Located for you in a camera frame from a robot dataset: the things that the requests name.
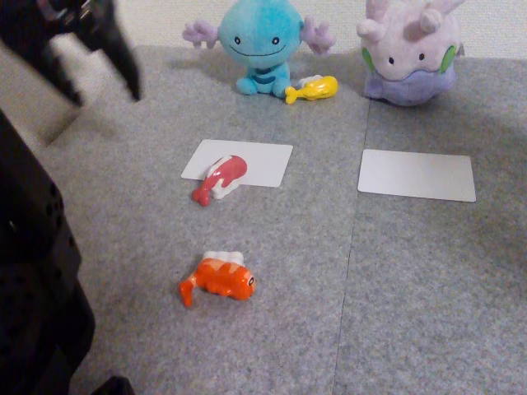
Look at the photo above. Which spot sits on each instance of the pink tuna sushi toy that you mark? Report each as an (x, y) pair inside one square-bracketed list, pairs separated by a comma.
[(230, 168)]

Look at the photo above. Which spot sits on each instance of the orange shrimp sushi toy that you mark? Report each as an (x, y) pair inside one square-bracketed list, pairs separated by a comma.
[(230, 280)]

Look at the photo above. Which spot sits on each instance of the yellow egg sushi toy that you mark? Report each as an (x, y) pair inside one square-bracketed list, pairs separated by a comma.
[(317, 88)]

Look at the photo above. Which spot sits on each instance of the white blank card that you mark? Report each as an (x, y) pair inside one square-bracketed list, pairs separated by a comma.
[(416, 175), (267, 164)]

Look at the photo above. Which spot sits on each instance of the purple Goomy plush toy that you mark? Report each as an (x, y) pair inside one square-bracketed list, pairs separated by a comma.
[(407, 53)]

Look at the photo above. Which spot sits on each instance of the blue Wooper plush toy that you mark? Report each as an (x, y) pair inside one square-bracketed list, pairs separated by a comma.
[(259, 24)]

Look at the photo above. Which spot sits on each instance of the grey felt mat tile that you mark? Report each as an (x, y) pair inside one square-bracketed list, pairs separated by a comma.
[(432, 308), (267, 329)]

